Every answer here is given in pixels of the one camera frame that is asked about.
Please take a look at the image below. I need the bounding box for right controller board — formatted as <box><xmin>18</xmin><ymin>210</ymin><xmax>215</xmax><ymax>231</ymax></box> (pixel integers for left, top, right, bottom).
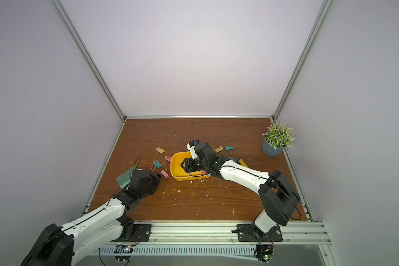
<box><xmin>254</xmin><ymin>245</ymin><xmax>276</xmax><ymax>263</ymax></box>

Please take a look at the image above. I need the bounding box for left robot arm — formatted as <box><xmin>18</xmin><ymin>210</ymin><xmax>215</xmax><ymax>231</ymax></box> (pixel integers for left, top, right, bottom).
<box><xmin>21</xmin><ymin>170</ymin><xmax>163</xmax><ymax>266</ymax></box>

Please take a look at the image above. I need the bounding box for controller board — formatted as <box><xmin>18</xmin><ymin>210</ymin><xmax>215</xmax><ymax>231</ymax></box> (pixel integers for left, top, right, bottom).
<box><xmin>254</xmin><ymin>245</ymin><xmax>276</xmax><ymax>263</ymax></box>
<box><xmin>114</xmin><ymin>244</ymin><xmax>134</xmax><ymax>265</ymax></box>

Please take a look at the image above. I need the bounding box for yellow plastic storage box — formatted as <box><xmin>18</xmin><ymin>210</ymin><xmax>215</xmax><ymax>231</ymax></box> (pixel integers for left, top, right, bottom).
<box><xmin>170</xmin><ymin>151</ymin><xmax>212</xmax><ymax>182</ymax></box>

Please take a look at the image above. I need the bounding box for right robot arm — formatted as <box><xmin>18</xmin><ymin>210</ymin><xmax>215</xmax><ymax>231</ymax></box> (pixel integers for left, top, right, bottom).
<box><xmin>181</xmin><ymin>140</ymin><xmax>300</xmax><ymax>235</ymax></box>

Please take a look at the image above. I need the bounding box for left controller board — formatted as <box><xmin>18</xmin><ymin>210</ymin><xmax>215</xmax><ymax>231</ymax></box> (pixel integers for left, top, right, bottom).
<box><xmin>114</xmin><ymin>244</ymin><xmax>134</xmax><ymax>265</ymax></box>

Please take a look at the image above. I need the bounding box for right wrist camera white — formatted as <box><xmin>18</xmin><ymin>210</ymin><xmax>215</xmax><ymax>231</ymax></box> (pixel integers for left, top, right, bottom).
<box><xmin>187</xmin><ymin>140</ymin><xmax>199</xmax><ymax>160</ymax></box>

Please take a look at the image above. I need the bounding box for aluminium front rail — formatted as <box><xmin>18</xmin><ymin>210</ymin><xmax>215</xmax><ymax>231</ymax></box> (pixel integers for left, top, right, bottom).
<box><xmin>58</xmin><ymin>221</ymin><xmax>331</xmax><ymax>246</ymax></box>

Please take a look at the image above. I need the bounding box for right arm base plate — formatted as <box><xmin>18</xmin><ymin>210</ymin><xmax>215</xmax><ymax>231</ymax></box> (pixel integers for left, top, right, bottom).
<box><xmin>232</xmin><ymin>224</ymin><xmax>283</xmax><ymax>242</ymax></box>

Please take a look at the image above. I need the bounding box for pink binder clip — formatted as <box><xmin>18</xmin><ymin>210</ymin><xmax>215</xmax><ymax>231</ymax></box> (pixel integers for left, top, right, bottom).
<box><xmin>164</xmin><ymin>155</ymin><xmax>171</xmax><ymax>166</ymax></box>
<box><xmin>160</xmin><ymin>170</ymin><xmax>169</xmax><ymax>178</ymax></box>

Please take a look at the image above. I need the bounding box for yellow teal toy rake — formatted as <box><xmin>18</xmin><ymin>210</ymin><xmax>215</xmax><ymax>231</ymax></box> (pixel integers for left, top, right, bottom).
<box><xmin>238</xmin><ymin>159</ymin><xmax>248</xmax><ymax>167</ymax></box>

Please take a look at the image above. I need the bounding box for yellow binder clip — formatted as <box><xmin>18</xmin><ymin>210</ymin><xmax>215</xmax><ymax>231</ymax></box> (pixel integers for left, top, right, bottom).
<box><xmin>215</xmin><ymin>146</ymin><xmax>224</xmax><ymax>156</ymax></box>
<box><xmin>155</xmin><ymin>147</ymin><xmax>165</xmax><ymax>156</ymax></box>

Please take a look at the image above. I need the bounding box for potted green plant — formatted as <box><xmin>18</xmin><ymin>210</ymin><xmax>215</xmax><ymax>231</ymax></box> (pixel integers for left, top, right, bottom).
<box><xmin>262</xmin><ymin>121</ymin><xmax>295</xmax><ymax>157</ymax></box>

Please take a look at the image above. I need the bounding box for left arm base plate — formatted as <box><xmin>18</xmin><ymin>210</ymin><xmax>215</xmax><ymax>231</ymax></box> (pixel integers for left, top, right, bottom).
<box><xmin>114</xmin><ymin>223</ymin><xmax>152</xmax><ymax>242</ymax></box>

